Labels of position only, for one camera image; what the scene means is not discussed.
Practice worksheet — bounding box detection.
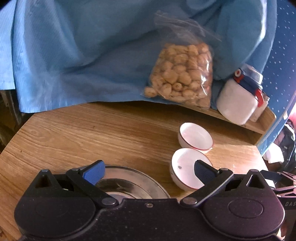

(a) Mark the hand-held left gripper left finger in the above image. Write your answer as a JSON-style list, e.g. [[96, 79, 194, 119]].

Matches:
[[28, 160, 119, 208]]

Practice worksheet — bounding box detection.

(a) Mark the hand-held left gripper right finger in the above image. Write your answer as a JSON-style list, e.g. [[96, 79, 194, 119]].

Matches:
[[180, 160, 270, 208]]

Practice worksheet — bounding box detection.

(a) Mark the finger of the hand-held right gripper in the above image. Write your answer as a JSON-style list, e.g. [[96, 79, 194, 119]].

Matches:
[[261, 170, 296, 186], [273, 185, 296, 198]]

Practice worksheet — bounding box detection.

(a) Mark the white bowl with red rim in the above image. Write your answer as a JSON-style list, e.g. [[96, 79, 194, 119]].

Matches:
[[169, 148, 214, 192], [178, 122, 213, 153]]

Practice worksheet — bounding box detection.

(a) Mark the white plastic bag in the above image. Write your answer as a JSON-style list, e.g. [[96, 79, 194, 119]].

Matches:
[[264, 142, 285, 164]]

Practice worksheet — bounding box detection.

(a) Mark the wooden desk shelf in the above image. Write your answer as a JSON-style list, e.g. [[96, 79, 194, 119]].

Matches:
[[192, 102, 277, 145]]

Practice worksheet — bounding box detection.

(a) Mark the white jug with blue lid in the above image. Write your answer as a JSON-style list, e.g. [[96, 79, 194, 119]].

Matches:
[[216, 65, 265, 125]]

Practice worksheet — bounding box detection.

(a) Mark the clear bag of puffed snacks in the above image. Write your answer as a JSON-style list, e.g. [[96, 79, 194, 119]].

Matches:
[[141, 10, 222, 109]]

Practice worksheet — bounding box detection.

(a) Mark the plain blue cloth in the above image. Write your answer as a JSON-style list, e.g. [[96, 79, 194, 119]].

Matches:
[[14, 0, 278, 114]]

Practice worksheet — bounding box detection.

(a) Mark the blue white-dotted cloth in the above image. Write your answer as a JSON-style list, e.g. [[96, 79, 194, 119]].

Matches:
[[255, 0, 296, 156]]

